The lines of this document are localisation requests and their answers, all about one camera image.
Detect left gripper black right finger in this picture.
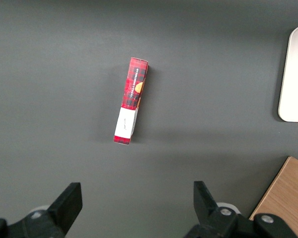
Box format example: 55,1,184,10
183,180,298,238

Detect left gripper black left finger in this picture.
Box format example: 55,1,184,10
0,182,83,238

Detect oak wooden drawer cabinet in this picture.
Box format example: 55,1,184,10
248,156,298,238

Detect red tartan cookie box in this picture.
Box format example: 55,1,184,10
113,57,149,146

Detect beige plastic tray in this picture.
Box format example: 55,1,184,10
278,24,298,123

